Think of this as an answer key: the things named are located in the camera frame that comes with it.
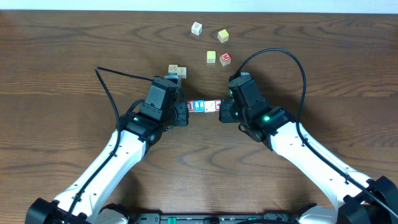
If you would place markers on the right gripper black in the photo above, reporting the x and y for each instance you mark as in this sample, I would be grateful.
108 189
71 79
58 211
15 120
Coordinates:
224 116

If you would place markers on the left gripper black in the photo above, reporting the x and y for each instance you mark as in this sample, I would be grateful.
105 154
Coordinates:
181 112

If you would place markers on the red U block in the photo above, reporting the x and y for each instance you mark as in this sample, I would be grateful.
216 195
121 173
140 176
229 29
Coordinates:
191 105

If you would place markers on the red A block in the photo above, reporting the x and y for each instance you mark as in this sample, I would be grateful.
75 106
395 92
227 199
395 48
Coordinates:
217 104

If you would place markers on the blue J block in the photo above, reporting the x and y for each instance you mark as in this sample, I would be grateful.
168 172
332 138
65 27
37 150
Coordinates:
199 106

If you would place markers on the white block red dots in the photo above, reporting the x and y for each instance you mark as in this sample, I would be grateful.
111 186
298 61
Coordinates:
210 106

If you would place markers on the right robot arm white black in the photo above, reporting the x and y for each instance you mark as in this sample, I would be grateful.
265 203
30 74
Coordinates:
356 198

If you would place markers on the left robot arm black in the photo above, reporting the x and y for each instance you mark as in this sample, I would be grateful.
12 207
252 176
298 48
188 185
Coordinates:
84 200

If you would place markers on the white block black text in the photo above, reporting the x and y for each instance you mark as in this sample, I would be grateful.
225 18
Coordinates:
182 72

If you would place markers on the white block blue picture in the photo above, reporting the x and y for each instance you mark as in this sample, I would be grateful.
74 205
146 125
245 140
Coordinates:
173 69

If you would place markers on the red M block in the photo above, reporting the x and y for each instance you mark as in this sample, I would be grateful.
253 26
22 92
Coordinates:
225 59

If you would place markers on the yellow-green block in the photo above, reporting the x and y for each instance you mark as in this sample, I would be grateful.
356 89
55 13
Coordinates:
211 56

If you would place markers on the yellow block top right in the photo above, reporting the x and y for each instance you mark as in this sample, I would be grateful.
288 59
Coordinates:
223 35

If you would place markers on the white block top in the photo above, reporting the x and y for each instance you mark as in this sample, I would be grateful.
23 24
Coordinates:
196 28

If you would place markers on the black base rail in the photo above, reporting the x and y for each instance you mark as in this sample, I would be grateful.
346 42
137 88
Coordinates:
214 218

